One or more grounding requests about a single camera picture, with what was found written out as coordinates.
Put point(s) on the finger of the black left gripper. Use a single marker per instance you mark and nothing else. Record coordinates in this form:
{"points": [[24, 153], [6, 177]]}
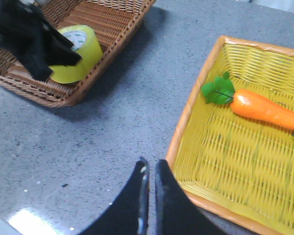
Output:
{"points": [[57, 49], [33, 60]]}

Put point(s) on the brown wicker basket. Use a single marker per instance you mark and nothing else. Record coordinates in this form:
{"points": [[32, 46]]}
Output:
{"points": [[99, 29]]}

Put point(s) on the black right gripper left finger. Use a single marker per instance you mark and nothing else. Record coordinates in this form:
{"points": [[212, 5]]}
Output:
{"points": [[128, 214]]}

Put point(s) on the orange toy carrot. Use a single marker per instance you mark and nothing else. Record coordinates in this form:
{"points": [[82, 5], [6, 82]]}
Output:
{"points": [[246, 103]]}

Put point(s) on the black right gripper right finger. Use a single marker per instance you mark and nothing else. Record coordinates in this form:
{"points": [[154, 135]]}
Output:
{"points": [[175, 213]]}

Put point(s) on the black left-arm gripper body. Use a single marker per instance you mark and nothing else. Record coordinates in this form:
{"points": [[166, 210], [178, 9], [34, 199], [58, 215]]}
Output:
{"points": [[20, 25]]}

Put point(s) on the yellow wicker basket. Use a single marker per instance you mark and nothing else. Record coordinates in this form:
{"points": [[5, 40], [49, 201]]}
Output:
{"points": [[237, 168]]}

